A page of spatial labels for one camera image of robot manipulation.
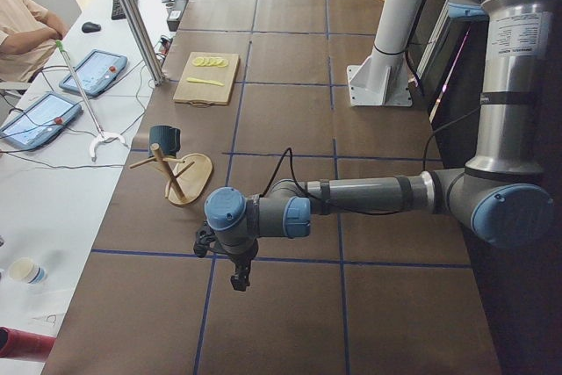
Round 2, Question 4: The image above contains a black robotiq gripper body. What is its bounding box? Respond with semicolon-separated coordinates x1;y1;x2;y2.
228;243;259;278

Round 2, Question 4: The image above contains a dark blue ceramic mug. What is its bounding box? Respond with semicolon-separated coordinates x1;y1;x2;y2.
148;125;181;157

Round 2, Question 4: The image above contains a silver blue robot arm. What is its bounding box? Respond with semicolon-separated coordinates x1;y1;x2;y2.
194;0;561;291

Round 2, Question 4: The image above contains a wooden cup storage rack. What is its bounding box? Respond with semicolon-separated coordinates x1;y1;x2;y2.
129;142;213;207

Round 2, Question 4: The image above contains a white paper cup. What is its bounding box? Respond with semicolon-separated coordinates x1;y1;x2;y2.
8;257;47;285

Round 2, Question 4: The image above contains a bamboo cutting board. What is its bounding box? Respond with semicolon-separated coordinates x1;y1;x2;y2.
173;51;240;105

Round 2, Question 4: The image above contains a yellow plastic knife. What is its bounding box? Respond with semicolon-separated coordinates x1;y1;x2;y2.
185;76;225;87

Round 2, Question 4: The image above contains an orange black electronics module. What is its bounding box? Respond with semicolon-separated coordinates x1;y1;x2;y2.
158;35;172;54

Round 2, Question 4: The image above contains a white pillar with base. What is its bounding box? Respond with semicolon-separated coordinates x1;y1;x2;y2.
347;0;422;107

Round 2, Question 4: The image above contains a far teach pendant tablet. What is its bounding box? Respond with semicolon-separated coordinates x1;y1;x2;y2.
75;49;128;97

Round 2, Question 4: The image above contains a teach pendant tablet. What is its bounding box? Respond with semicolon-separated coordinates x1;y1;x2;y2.
75;49;128;97
1;91;83;151

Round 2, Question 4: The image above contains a red cylinder object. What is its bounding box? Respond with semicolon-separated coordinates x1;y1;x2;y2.
1;327;56;363

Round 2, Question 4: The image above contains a near teach pendant tablet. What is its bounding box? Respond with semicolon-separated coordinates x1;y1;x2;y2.
1;91;83;151

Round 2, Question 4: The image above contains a black computer mouse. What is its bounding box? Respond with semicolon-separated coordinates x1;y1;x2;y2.
81;22;101;33

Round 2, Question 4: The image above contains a metal reacher grabber stick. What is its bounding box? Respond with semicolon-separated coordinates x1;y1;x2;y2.
55;40;127;162

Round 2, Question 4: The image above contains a person in beige shirt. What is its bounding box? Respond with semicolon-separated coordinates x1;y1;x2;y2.
1;0;68;83

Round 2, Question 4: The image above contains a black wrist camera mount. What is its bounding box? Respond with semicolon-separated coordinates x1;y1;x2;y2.
193;221;227;258

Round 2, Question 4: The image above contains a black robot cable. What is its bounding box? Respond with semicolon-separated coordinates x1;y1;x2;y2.
262;105;484;216

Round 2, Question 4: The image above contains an aluminium frame post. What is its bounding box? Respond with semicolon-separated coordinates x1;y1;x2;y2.
119;0;165;86

